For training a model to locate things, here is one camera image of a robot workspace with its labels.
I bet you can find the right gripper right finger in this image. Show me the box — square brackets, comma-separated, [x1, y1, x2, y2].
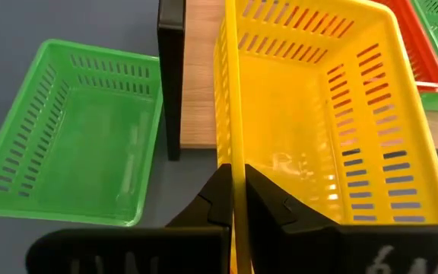
[245, 163, 438, 274]

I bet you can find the yellow slotted plastic basket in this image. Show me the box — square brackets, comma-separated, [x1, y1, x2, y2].
[213, 0, 438, 274]

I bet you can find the orange slotted plastic basket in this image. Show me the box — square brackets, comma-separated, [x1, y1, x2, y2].
[370, 0, 438, 94]

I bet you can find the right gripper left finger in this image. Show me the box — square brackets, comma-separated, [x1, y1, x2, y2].
[24, 163, 234, 274]

